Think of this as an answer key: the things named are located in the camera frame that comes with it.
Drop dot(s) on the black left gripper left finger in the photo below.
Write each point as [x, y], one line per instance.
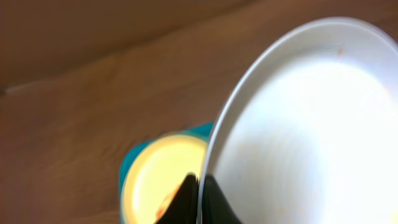
[183, 207]

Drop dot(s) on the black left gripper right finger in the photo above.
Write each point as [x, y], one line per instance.
[215, 208]

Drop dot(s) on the yellow plate with sauce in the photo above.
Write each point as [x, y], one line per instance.
[155, 174]

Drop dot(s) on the white plate front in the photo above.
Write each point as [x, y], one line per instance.
[309, 133]

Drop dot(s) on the teal plastic tray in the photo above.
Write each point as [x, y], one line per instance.
[130, 158]

